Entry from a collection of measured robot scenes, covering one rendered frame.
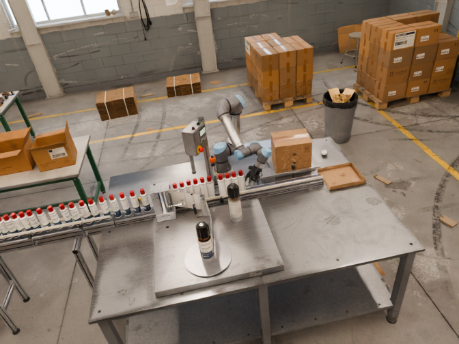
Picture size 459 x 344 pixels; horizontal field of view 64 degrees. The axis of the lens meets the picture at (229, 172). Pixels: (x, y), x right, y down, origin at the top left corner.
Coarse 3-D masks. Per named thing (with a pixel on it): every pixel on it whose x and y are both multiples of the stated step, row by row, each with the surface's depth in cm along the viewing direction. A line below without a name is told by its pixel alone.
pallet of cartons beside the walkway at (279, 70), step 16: (256, 48) 576; (272, 48) 568; (288, 48) 561; (304, 48) 553; (256, 64) 585; (272, 64) 556; (288, 64) 562; (304, 64) 567; (256, 80) 607; (272, 80) 570; (288, 80) 576; (304, 80) 580; (256, 96) 636; (272, 96) 585; (288, 96) 591; (304, 96) 592
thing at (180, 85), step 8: (168, 80) 698; (176, 80) 694; (184, 80) 689; (192, 80) 685; (168, 88) 669; (176, 88) 672; (184, 88) 674; (192, 88) 674; (200, 88) 678; (168, 96) 679
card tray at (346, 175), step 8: (320, 168) 305; (328, 168) 307; (336, 168) 308; (344, 168) 308; (352, 168) 306; (328, 176) 301; (336, 176) 300; (344, 176) 299; (352, 176) 298; (360, 176) 296; (328, 184) 292; (336, 184) 291; (344, 184) 286; (352, 184) 287
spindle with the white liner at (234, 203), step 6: (228, 186) 247; (234, 186) 246; (228, 192) 248; (234, 192) 247; (228, 198) 255; (234, 198) 249; (234, 204) 252; (240, 204) 256; (234, 210) 255; (240, 210) 258; (234, 216) 258; (240, 216) 260
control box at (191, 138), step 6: (198, 126) 258; (186, 132) 253; (192, 132) 251; (198, 132) 256; (186, 138) 255; (192, 138) 253; (198, 138) 258; (186, 144) 259; (192, 144) 257; (198, 144) 259; (204, 144) 268; (186, 150) 262; (192, 150) 260; (198, 150) 260
